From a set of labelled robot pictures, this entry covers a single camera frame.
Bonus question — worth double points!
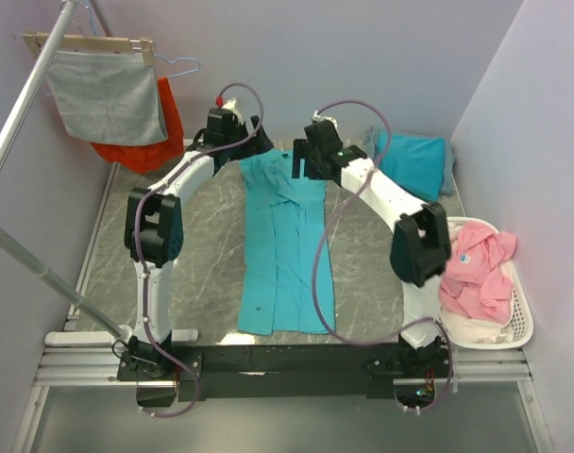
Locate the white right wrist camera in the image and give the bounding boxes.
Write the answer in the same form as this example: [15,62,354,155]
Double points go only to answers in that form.
[312,110,338,128]

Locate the turquoise t shirt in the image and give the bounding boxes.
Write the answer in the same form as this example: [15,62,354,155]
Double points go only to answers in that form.
[237,149,335,336]
[374,130,447,202]

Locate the orange hanging garment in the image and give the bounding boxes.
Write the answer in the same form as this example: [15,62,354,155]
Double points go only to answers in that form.
[91,77,184,175]

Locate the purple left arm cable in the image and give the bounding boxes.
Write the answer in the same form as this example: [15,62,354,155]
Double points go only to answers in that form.
[128,83,264,420]

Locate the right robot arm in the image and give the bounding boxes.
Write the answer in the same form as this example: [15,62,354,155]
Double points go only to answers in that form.
[293,119,451,377]

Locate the wooden clip hanger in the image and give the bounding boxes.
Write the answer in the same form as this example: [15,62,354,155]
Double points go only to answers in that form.
[15,30,155,67]

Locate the white laundry basket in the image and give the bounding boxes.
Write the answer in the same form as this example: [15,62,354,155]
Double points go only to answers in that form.
[445,216,536,350]

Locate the folded turquoise t shirt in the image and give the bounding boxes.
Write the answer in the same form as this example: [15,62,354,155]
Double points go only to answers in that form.
[374,130,447,202]

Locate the grey hanging cloth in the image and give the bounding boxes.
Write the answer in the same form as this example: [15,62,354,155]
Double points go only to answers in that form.
[46,51,168,146]

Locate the aluminium rail frame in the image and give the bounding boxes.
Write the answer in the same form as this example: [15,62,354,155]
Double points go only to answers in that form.
[35,344,532,386]

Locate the black base beam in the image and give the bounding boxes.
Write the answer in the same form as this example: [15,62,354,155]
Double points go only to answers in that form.
[117,341,448,406]

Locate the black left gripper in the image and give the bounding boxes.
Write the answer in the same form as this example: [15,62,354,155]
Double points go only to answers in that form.
[226,116,275,162]

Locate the white rack foot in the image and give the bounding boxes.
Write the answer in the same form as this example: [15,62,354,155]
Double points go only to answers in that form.
[183,137,215,149]

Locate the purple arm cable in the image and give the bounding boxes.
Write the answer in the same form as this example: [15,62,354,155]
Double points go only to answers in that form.
[128,83,264,420]
[311,98,456,412]

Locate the metal clothes rack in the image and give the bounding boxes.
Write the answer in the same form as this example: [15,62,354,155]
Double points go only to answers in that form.
[0,1,131,344]

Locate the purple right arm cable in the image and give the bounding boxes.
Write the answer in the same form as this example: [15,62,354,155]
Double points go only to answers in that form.
[311,98,456,412]

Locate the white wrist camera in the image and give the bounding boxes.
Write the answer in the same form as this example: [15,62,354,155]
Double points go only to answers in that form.
[312,110,338,128]
[215,96,244,123]

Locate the pink t shirt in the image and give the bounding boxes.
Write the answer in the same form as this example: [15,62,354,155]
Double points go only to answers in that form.
[439,221,516,326]

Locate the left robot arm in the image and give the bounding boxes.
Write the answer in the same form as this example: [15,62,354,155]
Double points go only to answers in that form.
[124,104,273,379]

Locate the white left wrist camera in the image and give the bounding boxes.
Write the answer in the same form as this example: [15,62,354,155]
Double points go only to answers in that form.
[215,96,244,123]

